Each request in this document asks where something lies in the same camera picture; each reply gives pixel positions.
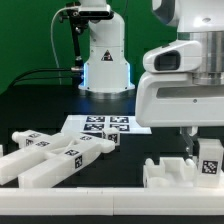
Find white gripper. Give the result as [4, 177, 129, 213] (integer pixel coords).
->
[135, 40, 224, 157]

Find white chair seat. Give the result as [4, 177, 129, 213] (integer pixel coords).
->
[142, 156, 224, 188]

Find white chair back frame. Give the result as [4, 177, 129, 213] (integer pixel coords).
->
[0, 133, 115, 189]

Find white marker base sheet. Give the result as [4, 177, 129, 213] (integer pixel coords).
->
[61, 115, 151, 134]

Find white block left edge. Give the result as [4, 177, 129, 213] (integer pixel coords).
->
[0, 145, 4, 158]

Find black camera on stand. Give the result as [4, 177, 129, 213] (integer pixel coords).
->
[59, 0, 114, 23]

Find black cables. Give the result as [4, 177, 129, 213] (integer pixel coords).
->
[7, 68, 84, 94]

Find white L-shaped wall fence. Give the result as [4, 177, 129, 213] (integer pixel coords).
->
[0, 179, 224, 215]

